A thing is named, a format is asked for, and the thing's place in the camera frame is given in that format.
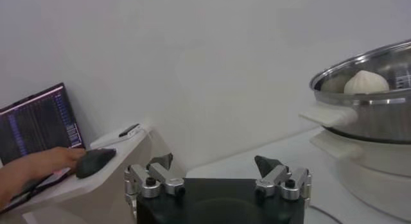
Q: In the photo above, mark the white side desk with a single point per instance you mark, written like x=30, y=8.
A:
x=96, y=186

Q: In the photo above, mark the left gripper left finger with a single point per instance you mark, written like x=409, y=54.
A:
x=167, y=177

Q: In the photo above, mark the person's bare forearm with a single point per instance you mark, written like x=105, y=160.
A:
x=16, y=180

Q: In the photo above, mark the person's hand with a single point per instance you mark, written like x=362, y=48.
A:
x=57, y=161

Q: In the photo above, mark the open black laptop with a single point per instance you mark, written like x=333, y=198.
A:
x=38, y=122

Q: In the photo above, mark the black computer mouse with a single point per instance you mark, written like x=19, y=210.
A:
x=94, y=162

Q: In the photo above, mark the stainless steel steamer basket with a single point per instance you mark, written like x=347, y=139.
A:
x=369, y=119

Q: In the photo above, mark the white steamed baozi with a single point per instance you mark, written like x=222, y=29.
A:
x=366, y=82

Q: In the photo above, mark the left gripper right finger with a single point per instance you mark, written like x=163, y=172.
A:
x=273, y=177

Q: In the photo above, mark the cream electric cooker base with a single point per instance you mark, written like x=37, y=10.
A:
x=379, y=180

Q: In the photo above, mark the flat white box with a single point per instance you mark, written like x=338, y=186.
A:
x=106, y=142

